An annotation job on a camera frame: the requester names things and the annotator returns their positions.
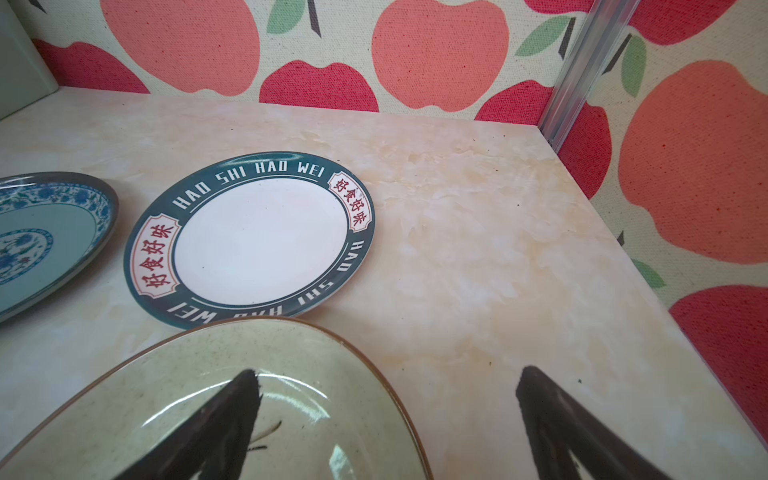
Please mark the blue floral pattern plate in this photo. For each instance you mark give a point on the blue floral pattern plate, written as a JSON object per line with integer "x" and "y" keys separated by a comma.
{"x": 53, "y": 224}

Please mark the right aluminium frame post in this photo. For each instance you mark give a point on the right aluminium frame post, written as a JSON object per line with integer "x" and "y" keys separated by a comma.
{"x": 590, "y": 55}

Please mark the green rim text plate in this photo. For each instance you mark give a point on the green rim text plate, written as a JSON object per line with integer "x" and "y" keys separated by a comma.
{"x": 263, "y": 234}

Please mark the beige speckled ceramic plate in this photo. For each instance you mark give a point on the beige speckled ceramic plate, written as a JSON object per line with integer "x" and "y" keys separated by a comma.
{"x": 326, "y": 411}

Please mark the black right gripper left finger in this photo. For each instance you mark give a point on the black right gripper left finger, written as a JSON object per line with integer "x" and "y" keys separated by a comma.
{"x": 212, "y": 443}

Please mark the light green plastic bin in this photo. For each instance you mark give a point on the light green plastic bin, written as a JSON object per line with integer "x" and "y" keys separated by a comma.
{"x": 25, "y": 78}

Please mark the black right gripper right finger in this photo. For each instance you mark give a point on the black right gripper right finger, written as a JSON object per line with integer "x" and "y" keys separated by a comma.
{"x": 566, "y": 440}

